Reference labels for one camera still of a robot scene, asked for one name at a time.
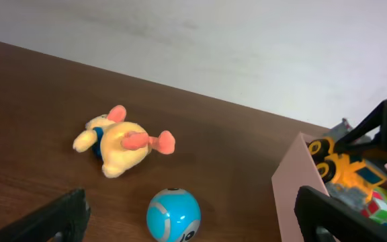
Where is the yellow plush toy animal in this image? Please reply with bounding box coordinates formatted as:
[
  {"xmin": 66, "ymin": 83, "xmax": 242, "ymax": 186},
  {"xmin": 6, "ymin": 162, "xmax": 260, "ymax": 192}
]
[{"xmin": 73, "ymin": 105, "xmax": 175, "ymax": 178}]

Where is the blue toy ball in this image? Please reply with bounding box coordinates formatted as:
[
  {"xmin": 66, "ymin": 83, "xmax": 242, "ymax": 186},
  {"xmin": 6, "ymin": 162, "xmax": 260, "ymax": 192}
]
[{"xmin": 146, "ymin": 188, "xmax": 201, "ymax": 242}]

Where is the white cardboard box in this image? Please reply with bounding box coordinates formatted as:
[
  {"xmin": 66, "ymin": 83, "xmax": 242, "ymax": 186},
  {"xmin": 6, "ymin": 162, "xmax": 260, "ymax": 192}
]
[{"xmin": 271, "ymin": 131, "xmax": 387, "ymax": 242}]

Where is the yellow grey toy truck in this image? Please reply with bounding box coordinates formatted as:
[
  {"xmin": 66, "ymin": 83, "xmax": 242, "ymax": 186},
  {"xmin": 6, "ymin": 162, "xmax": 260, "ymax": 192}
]
[{"xmin": 307, "ymin": 118, "xmax": 387, "ymax": 212}]

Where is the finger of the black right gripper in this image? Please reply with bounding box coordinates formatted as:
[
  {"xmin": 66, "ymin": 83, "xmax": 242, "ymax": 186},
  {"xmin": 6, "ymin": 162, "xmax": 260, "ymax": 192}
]
[{"xmin": 333, "ymin": 101, "xmax": 385, "ymax": 155}]

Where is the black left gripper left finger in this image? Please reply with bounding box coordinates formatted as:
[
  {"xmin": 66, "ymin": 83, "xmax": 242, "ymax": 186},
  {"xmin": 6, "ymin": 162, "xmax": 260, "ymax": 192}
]
[{"xmin": 0, "ymin": 188, "xmax": 91, "ymax": 242}]

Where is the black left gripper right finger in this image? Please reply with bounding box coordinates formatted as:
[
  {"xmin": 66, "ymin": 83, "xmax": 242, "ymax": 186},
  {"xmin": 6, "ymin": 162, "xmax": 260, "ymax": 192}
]
[{"xmin": 294, "ymin": 186, "xmax": 387, "ymax": 242}]

